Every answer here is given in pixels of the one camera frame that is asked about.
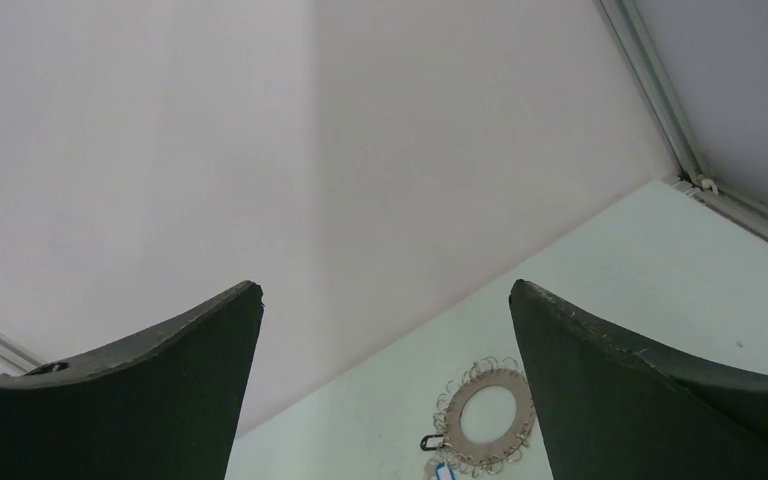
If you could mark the silver key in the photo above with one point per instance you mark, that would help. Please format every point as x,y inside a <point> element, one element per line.
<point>430,469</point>

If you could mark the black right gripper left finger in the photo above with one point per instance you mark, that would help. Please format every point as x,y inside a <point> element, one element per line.
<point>163,403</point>

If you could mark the black key tag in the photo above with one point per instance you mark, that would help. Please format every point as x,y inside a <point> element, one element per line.
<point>432,442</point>

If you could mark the aluminium corner frame post right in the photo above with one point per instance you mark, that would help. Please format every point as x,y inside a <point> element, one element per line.
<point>626,22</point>

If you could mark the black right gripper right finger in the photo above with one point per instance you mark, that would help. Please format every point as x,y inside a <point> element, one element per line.
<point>614,404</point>

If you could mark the blue key tag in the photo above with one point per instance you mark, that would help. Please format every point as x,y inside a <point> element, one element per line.
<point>442,471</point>

